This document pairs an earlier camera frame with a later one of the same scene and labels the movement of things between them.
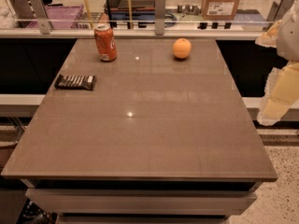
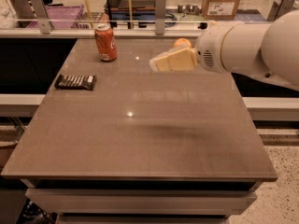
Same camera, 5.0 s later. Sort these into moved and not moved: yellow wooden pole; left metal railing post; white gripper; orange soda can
Moved: white gripper
Not moved: orange soda can; yellow wooden pole; left metal railing post
